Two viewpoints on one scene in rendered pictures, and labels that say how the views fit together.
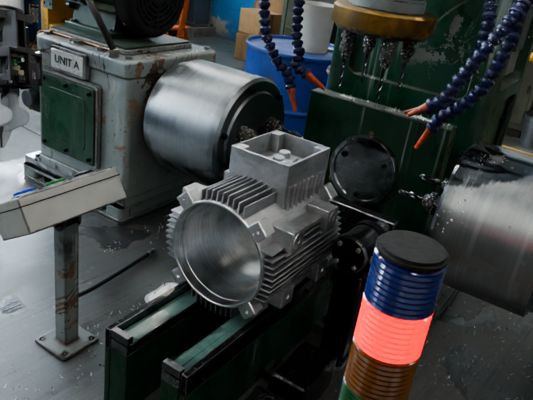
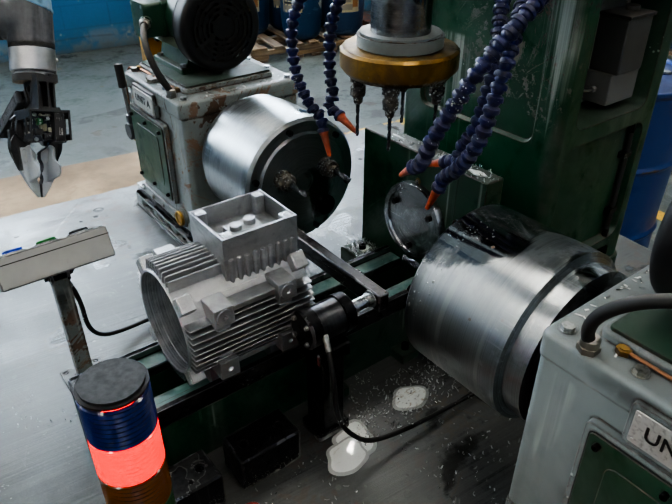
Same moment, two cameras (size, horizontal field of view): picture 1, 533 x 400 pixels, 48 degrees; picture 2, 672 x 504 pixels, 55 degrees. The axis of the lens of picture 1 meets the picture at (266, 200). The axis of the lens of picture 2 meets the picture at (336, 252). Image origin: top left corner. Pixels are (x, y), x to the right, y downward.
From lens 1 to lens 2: 0.49 m
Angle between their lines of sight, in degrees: 21
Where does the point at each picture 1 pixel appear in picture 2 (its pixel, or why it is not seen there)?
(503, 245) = (462, 339)
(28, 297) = not seen: hidden behind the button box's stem
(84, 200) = (64, 259)
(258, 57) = not seen: hidden behind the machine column
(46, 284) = (99, 318)
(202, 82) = (244, 124)
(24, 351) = (48, 383)
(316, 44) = not seen: hidden behind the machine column
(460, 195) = (430, 275)
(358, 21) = (350, 67)
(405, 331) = (106, 459)
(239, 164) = (196, 231)
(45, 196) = (21, 257)
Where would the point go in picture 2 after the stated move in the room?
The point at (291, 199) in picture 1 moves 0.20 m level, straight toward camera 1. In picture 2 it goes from (238, 271) to (144, 359)
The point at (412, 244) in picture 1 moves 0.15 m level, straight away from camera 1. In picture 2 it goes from (113, 377) to (243, 293)
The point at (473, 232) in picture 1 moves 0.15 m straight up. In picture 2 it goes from (437, 319) to (448, 219)
